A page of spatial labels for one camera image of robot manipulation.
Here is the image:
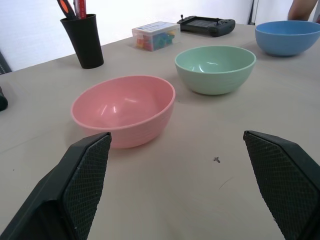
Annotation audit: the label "blue plastic bowl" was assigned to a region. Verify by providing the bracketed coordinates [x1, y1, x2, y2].
[254, 20, 320, 57]

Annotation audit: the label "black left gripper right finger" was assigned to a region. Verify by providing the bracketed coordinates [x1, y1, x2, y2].
[243, 130, 320, 240]

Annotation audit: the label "black and orange scissors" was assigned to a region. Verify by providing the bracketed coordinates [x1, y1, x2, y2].
[56, 0, 79, 20]

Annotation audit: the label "dark mesh object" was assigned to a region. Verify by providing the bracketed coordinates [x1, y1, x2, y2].
[0, 49, 13, 75]

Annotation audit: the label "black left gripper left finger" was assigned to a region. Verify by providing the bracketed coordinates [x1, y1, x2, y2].
[0, 131, 112, 240]

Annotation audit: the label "green plastic bowl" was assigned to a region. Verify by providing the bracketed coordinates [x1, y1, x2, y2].
[174, 45, 257, 96]

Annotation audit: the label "black pen holder cup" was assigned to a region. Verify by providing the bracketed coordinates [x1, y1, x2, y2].
[59, 13, 105, 70]

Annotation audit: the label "red pen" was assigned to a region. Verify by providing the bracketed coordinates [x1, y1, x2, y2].
[77, 0, 88, 19]

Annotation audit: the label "clear box of colourful blocks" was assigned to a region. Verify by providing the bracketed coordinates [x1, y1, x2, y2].
[131, 21, 182, 53]

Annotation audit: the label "black handheld controller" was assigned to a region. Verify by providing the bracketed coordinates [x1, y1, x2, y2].
[176, 14, 236, 38]

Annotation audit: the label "pink plastic bowl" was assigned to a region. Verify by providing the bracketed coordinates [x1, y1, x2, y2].
[70, 75, 176, 150]

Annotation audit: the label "dark rounded object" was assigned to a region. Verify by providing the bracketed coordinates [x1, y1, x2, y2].
[0, 86, 9, 112]

